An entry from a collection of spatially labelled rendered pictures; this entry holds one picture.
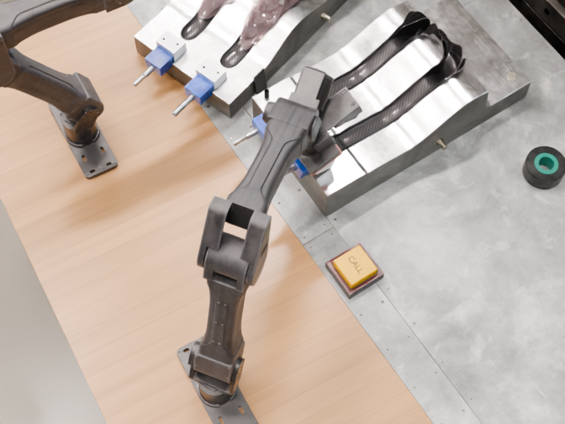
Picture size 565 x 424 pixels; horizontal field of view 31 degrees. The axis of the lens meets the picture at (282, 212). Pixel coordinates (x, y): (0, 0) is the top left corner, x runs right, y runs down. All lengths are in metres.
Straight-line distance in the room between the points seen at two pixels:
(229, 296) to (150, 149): 0.58
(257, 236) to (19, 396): 1.40
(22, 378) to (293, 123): 1.40
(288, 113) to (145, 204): 0.50
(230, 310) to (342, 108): 0.40
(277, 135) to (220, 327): 0.32
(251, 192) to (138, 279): 0.50
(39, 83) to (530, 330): 1.00
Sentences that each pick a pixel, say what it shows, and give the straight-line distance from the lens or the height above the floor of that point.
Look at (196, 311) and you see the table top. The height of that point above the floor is 0.80.
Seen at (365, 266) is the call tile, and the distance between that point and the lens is 1.89.
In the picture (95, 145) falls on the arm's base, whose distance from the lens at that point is 2.06.
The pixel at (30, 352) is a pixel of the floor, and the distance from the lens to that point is 2.78.
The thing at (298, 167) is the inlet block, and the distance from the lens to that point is 1.85.
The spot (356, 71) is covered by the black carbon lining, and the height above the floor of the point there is 0.88.
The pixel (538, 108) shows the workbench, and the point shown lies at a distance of 2.15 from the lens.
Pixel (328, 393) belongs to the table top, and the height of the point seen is 0.80.
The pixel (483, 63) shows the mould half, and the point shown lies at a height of 0.86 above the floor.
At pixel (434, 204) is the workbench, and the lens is 2.00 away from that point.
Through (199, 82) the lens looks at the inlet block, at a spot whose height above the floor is 0.87.
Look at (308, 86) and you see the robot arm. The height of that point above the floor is 1.17.
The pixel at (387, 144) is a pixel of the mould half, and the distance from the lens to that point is 1.95.
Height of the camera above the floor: 2.57
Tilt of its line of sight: 64 degrees down
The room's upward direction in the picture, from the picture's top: 1 degrees clockwise
